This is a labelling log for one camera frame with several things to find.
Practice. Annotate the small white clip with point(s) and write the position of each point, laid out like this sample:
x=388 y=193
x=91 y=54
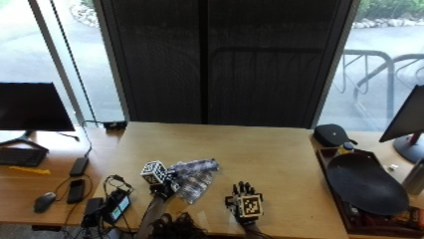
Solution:
x=393 y=167

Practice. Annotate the person's left hand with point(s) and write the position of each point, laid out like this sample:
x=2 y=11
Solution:
x=164 y=190

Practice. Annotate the black computer mouse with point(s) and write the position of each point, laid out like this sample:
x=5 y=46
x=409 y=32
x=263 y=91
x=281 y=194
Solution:
x=45 y=201

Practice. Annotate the person's right hand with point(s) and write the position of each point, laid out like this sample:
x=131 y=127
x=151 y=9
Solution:
x=243 y=202

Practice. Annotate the yellow plastic strip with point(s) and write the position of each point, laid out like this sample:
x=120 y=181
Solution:
x=30 y=170

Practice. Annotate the black zip case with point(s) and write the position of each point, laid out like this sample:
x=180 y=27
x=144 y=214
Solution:
x=332 y=134

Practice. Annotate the small yellow bottle black cap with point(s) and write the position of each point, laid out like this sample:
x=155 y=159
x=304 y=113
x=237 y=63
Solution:
x=346 y=148

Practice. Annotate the black connector block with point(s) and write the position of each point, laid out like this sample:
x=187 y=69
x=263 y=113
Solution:
x=115 y=125

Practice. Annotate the dark wooden tray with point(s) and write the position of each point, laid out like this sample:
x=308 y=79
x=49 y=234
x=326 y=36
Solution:
x=340 y=212

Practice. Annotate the red packet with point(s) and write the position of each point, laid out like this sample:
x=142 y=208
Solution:
x=409 y=217

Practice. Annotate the black keyboard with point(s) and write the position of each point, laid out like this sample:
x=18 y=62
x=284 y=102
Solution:
x=22 y=156

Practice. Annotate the black device with lit screen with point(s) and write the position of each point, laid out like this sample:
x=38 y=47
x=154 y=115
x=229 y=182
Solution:
x=118 y=205

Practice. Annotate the black battery box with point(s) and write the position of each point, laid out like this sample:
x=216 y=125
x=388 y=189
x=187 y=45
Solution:
x=94 y=211

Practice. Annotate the white marker cube on glove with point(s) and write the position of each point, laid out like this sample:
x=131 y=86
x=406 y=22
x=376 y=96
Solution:
x=251 y=206
x=155 y=172

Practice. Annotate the grey window frame post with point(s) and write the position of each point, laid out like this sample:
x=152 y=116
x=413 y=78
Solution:
x=58 y=63

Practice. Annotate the white marker cube on left glove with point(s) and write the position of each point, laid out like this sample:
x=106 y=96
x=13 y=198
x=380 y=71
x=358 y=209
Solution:
x=155 y=172

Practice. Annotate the white marker cube on right glove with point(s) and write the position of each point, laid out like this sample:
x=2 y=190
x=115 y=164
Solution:
x=251 y=206

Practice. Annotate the black computer monitor with legs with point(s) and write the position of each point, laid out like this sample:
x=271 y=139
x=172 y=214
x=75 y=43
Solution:
x=31 y=106

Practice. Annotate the black window blind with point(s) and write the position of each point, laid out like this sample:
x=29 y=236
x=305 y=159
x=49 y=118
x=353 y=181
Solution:
x=221 y=59

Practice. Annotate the metal bicycle rack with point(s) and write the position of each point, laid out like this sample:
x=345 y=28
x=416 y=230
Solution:
x=376 y=76

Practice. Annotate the black oval plate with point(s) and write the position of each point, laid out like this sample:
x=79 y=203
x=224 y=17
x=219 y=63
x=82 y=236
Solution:
x=366 y=184

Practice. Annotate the silver metal bottle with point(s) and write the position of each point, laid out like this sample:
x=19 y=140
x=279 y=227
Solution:
x=416 y=179

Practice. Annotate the black monitor with round base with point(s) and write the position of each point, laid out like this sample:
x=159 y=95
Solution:
x=409 y=119

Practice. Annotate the black power adapter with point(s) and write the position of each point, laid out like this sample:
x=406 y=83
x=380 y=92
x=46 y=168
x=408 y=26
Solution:
x=79 y=166

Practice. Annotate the patterned blue-grey cloth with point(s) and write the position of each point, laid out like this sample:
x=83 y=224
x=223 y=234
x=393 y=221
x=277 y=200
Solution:
x=198 y=179

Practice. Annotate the black smartphone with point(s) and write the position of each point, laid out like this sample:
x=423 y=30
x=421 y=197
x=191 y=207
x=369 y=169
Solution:
x=77 y=191

